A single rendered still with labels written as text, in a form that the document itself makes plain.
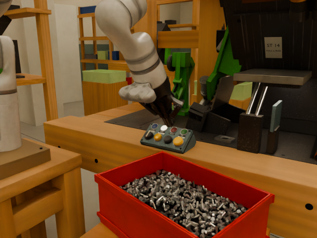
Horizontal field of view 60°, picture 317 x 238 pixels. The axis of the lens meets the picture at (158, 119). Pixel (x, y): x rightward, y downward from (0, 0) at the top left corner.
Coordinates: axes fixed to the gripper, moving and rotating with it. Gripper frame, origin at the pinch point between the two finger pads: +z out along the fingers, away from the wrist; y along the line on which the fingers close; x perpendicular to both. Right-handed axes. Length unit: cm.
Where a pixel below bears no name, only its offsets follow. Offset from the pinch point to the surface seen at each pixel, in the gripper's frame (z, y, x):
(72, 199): 20.3, 32.3, 23.8
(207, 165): 11.5, -10.0, 3.9
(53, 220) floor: 106, 119, 24
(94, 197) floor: 128, 118, -7
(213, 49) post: 22, 14, -62
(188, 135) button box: 9.9, -1.9, -3.2
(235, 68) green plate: 6.0, -7.9, -29.6
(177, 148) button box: 9.8, -0.5, 1.9
